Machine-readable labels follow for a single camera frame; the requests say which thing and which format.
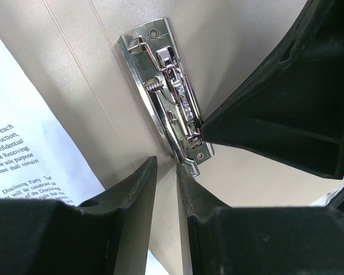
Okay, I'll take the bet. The chrome folder clip mechanism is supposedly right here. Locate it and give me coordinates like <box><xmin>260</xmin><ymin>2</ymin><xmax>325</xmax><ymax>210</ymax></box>
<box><xmin>117</xmin><ymin>17</ymin><xmax>214</xmax><ymax>176</ymax></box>

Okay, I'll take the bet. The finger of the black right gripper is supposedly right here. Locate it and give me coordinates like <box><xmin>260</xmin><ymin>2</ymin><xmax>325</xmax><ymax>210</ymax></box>
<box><xmin>201</xmin><ymin>1</ymin><xmax>344</xmax><ymax>179</ymax></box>

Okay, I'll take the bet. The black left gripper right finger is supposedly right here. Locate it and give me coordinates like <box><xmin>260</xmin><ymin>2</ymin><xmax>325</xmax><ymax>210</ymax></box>
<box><xmin>177</xmin><ymin>164</ymin><xmax>344</xmax><ymax>274</ymax></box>

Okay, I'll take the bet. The printed white paper sheet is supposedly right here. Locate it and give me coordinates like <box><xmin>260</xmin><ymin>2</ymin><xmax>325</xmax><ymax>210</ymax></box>
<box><xmin>0</xmin><ymin>39</ymin><xmax>104</xmax><ymax>206</ymax></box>

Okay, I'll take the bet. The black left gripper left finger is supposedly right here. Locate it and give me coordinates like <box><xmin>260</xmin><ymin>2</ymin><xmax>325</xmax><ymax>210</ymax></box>
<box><xmin>0</xmin><ymin>156</ymin><xmax>157</xmax><ymax>274</ymax></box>

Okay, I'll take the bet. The beige paper folder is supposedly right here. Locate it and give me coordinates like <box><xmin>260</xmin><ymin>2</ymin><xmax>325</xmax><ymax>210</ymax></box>
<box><xmin>0</xmin><ymin>1</ymin><xmax>344</xmax><ymax>274</ymax></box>

